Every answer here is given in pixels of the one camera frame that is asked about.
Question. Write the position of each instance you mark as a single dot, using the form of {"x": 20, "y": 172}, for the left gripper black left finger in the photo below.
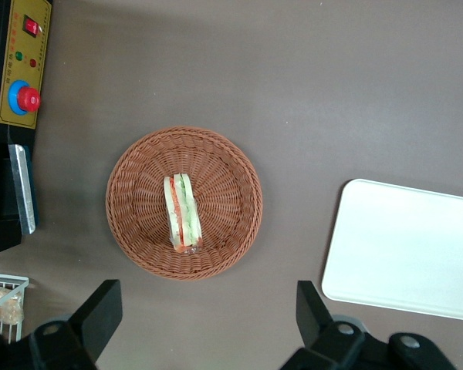
{"x": 92, "y": 320}

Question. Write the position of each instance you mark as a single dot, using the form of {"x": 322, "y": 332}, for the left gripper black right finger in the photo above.
{"x": 316, "y": 331}

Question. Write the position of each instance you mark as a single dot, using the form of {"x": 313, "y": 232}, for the cream rectangular plastic tray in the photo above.
{"x": 401, "y": 250}

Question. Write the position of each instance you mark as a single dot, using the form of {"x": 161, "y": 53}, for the clear bag of crackers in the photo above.
{"x": 5, "y": 306}

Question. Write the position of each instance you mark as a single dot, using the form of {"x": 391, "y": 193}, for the brown round wicker basket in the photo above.
{"x": 139, "y": 192}

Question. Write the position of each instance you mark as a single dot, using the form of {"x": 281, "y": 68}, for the yellow machine control panel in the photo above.
{"x": 23, "y": 69}

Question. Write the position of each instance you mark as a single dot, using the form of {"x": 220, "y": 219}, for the triangle sandwich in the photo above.
{"x": 181, "y": 212}

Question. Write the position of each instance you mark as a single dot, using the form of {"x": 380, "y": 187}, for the red emergency stop button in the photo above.
{"x": 28, "y": 99}

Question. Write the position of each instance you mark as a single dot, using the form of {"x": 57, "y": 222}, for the silver machine sealing bar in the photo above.
{"x": 25, "y": 192}

